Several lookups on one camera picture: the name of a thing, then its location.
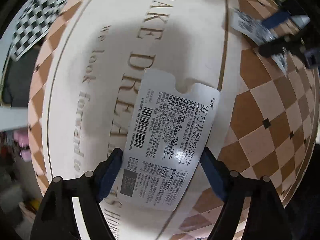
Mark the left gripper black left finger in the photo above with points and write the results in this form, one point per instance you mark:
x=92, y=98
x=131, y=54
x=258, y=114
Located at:
x=55, y=218

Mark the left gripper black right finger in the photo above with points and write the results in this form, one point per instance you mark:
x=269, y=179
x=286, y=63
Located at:
x=266, y=217

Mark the large silver blister pack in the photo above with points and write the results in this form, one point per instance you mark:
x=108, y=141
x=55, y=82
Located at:
x=253, y=29

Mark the white medicine sachet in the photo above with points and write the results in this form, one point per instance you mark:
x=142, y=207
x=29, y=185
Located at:
x=166, y=137

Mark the round checkered printed rug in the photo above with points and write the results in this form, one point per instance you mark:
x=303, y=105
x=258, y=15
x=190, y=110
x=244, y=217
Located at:
x=86, y=82

